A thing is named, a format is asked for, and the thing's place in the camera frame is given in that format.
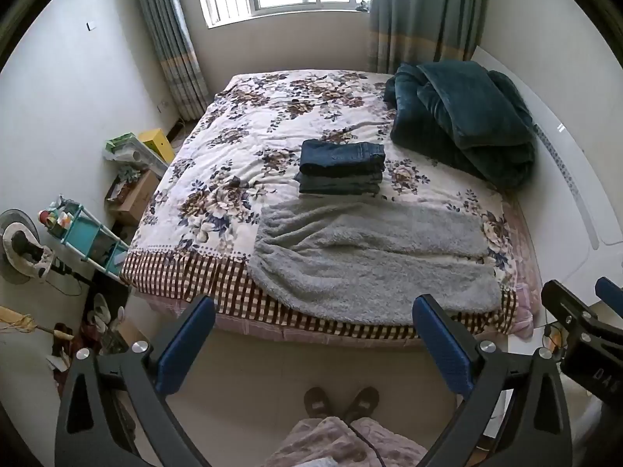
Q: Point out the brown cardboard box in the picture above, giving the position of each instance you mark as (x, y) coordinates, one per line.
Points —
(136, 197)

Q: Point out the person's right brown slipper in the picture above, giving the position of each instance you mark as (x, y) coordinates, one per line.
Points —
(362, 403)

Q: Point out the green box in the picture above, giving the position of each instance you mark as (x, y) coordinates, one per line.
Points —
(121, 142)

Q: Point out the grey fleece pants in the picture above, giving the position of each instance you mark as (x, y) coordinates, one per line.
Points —
(365, 262)

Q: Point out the standing fan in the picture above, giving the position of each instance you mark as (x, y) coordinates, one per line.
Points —
(22, 250)

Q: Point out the bed with pink sheet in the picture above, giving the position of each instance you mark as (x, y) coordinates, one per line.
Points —
(292, 331)

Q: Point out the person's brown slipper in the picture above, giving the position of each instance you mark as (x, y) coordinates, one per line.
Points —
(317, 401)
(362, 403)

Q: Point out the white headboard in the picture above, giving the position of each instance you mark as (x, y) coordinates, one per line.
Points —
(574, 180)

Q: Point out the teal quilt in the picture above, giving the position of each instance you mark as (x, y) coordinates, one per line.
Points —
(462, 116)

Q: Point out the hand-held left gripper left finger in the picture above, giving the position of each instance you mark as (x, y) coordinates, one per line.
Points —
(186, 345)

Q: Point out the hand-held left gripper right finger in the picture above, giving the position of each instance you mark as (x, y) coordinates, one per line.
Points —
(440, 345)

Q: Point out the pair of white shoes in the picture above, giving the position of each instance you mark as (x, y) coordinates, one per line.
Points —
(104, 309)

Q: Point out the teal shelf rack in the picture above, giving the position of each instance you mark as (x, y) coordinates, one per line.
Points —
(90, 236)

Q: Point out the person's pink pajama legs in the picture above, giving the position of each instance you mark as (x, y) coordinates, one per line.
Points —
(316, 442)

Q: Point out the person's left brown slipper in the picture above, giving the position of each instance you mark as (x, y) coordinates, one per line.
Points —
(317, 401)

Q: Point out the grey-blue curtain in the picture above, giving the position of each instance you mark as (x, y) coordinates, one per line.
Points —
(168, 34)
(423, 9)

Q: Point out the folded dark blue jeans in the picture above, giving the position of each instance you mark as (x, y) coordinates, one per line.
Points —
(340, 155)

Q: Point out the folded faded blue jeans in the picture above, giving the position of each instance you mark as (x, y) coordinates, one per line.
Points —
(336, 186)

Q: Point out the floral checkered bed blanket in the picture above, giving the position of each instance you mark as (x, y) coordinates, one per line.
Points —
(243, 155)

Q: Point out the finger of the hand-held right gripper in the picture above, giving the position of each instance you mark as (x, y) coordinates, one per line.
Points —
(611, 292)
(567, 304)

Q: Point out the wooden broom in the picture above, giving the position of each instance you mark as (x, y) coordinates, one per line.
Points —
(34, 326)

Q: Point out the yellow box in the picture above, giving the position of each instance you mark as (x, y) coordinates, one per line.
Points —
(158, 143)

